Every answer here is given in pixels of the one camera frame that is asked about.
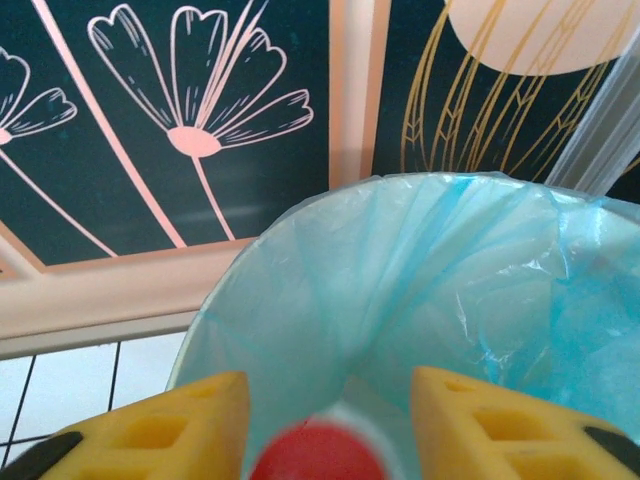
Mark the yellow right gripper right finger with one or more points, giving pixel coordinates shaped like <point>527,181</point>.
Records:
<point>500,440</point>

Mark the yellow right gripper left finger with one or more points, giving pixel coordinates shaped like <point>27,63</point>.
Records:
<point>150,440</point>

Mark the red label cola bottle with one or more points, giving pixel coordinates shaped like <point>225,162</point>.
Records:
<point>315,455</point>

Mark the aluminium corner post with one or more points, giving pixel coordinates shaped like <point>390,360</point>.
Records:
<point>595,140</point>

